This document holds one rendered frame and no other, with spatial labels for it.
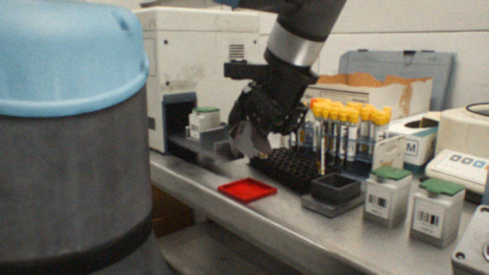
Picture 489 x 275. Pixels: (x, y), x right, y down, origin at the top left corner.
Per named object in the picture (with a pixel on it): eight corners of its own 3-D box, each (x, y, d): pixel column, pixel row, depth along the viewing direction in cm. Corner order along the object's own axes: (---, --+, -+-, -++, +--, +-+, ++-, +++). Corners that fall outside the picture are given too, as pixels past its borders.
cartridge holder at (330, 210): (300, 206, 54) (301, 182, 53) (338, 190, 60) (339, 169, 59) (331, 218, 50) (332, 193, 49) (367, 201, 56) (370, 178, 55)
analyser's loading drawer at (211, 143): (159, 142, 81) (158, 118, 80) (185, 137, 85) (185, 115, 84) (216, 165, 66) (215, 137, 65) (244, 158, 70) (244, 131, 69)
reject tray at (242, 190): (217, 190, 60) (217, 186, 60) (249, 181, 64) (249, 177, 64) (244, 204, 55) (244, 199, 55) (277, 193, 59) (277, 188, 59)
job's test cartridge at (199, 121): (189, 142, 74) (188, 110, 72) (209, 138, 77) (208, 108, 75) (201, 146, 71) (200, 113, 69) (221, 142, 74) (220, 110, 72)
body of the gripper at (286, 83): (260, 145, 55) (293, 77, 48) (229, 110, 60) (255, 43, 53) (295, 137, 60) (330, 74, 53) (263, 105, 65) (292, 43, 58)
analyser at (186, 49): (112, 132, 99) (102, 14, 91) (198, 118, 116) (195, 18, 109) (170, 158, 76) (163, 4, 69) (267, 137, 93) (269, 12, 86)
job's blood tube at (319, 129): (313, 185, 61) (313, 125, 59) (319, 182, 62) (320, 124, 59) (319, 187, 60) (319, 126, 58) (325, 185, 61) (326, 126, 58)
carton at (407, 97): (276, 137, 93) (278, 76, 89) (344, 122, 111) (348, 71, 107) (364, 161, 75) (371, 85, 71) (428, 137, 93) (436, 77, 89)
